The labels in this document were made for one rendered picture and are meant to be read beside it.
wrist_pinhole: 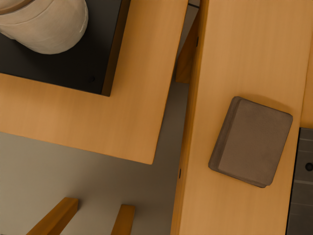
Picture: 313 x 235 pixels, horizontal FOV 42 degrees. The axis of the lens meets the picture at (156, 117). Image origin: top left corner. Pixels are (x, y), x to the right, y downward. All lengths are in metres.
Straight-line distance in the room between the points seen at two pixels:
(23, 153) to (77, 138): 0.93
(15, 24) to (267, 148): 0.32
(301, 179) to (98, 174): 0.99
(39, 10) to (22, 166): 1.18
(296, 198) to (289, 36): 0.21
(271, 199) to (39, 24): 0.36
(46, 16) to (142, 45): 0.23
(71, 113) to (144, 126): 0.10
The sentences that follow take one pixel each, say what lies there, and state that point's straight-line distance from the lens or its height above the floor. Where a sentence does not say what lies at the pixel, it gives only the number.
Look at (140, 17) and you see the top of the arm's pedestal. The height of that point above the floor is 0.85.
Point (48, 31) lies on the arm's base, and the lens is 0.42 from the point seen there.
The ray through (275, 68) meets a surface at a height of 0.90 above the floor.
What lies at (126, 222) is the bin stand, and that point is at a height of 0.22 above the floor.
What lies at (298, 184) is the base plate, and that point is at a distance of 0.57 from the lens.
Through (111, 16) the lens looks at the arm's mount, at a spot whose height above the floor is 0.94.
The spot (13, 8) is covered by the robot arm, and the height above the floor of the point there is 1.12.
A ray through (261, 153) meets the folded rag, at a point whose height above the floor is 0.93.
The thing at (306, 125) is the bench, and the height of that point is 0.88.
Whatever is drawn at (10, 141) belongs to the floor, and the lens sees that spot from 1.52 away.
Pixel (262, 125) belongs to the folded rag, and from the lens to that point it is 0.52.
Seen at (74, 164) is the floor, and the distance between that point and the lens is 1.47.
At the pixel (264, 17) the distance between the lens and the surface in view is 0.56.
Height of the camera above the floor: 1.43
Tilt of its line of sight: 89 degrees down
